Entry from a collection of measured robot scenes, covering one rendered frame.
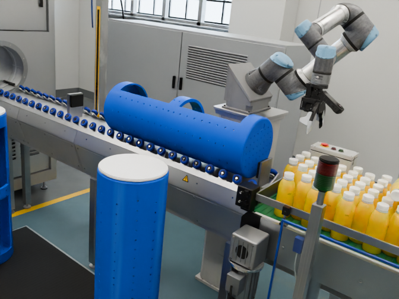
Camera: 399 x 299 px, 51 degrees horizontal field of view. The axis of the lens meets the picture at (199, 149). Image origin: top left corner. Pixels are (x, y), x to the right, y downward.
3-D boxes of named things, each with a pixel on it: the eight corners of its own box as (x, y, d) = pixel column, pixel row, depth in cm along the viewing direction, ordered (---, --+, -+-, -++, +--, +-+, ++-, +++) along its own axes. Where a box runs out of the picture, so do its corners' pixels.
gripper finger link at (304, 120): (295, 131, 172) (304, 112, 173) (309, 134, 168) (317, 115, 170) (294, 128, 169) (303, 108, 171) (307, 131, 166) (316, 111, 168)
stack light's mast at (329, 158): (313, 197, 139) (323, 153, 133) (332, 204, 135) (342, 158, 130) (306, 203, 134) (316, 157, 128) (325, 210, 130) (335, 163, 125)
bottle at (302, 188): (287, 215, 168) (294, 177, 163) (296, 211, 173) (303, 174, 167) (300, 222, 164) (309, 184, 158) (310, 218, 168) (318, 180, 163)
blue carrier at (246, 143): (141, 122, 249) (139, 76, 237) (271, 164, 202) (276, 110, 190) (105, 137, 229) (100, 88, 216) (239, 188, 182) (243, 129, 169)
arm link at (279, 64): (265, 62, 229) (283, 46, 220) (279, 81, 228) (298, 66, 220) (256, 66, 219) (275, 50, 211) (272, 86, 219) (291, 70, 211)
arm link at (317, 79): (333, 74, 169) (326, 75, 162) (331, 85, 170) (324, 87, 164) (316, 71, 173) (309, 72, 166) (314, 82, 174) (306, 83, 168)
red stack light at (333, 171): (320, 167, 135) (322, 156, 134) (339, 173, 132) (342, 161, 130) (312, 172, 130) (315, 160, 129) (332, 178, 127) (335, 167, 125)
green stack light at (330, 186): (317, 181, 137) (320, 167, 135) (336, 187, 133) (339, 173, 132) (309, 186, 132) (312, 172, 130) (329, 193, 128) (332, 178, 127)
